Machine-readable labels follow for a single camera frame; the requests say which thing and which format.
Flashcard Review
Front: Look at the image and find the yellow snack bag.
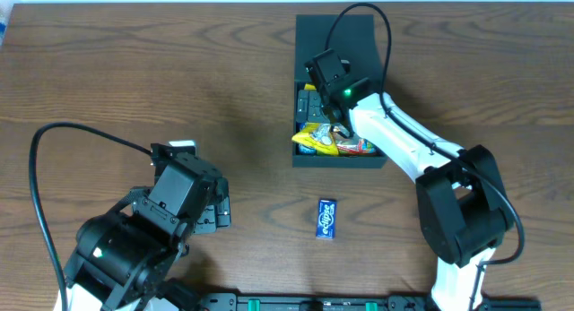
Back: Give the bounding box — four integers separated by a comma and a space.
291, 82, 339, 157

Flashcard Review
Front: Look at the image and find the haribo gummy bag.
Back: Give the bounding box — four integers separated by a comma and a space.
335, 137, 378, 156

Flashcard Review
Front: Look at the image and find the blue eclipse mints tin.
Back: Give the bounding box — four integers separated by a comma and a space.
316, 199, 337, 239

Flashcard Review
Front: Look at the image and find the blue oreo pack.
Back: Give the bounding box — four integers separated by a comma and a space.
297, 122, 317, 155

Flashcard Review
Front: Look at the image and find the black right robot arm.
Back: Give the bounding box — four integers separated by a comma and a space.
305, 49, 525, 310

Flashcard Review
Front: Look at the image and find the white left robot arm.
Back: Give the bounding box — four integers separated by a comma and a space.
56, 140, 231, 310

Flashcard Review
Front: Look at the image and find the black gift box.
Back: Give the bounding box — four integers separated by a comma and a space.
291, 14, 387, 168

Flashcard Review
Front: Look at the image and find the black mounting rail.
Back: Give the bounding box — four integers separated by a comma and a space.
152, 279, 543, 311

